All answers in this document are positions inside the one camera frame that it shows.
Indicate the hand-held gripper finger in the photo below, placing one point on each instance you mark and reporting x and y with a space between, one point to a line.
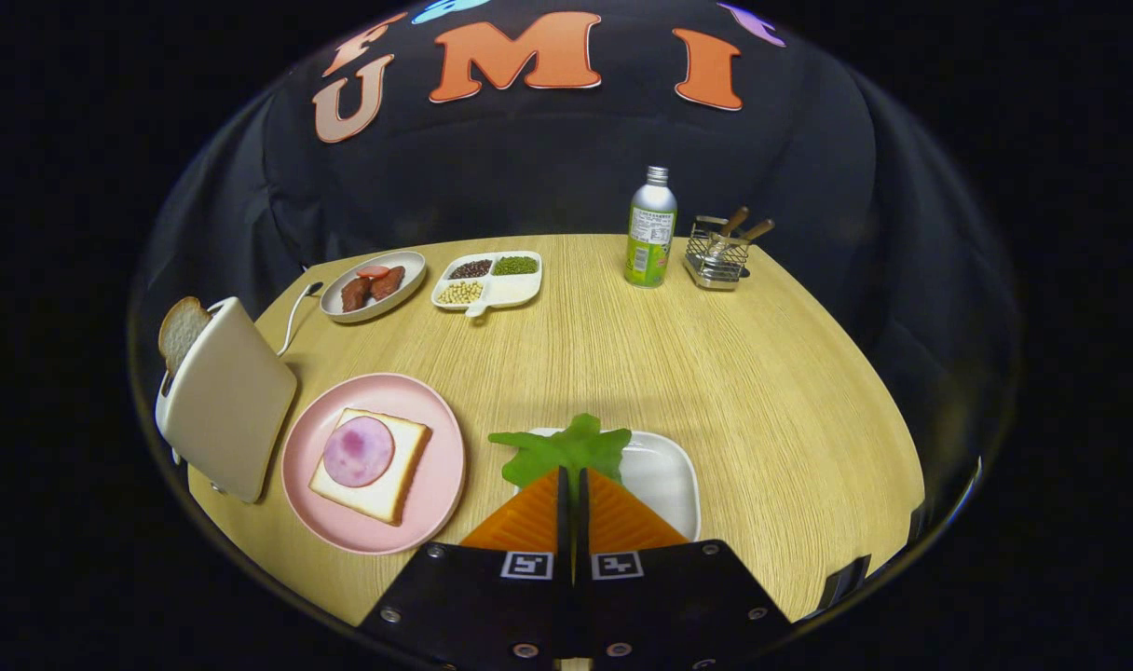
582 522
561 522

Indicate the green lettuce leaf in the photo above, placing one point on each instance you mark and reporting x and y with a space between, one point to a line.
566 449

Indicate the brown-crust bread slice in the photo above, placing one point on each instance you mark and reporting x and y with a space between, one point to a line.
183 331

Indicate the white square plate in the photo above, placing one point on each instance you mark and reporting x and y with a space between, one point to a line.
660 475

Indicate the pink round plate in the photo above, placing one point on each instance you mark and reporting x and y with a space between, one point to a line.
436 485

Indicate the square white toast slice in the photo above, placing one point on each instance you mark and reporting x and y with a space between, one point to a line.
403 457

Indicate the round pink ham slice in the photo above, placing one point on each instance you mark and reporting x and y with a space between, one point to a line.
359 451

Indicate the white divided dish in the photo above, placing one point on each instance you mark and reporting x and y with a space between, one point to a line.
511 291

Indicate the yellow soybeans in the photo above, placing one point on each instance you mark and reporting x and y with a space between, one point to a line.
459 293

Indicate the green mung beans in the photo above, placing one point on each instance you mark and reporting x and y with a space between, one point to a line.
515 266

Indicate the dark red beans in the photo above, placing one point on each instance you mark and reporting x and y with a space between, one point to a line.
470 269

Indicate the brown meat piece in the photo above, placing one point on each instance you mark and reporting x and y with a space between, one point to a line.
354 294
389 282

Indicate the silver bottle green label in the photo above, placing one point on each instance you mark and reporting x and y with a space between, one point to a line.
650 233

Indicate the beige round plate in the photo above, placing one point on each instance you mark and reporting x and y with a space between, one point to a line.
403 266

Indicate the cream white toaster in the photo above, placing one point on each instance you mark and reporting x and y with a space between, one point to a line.
231 401

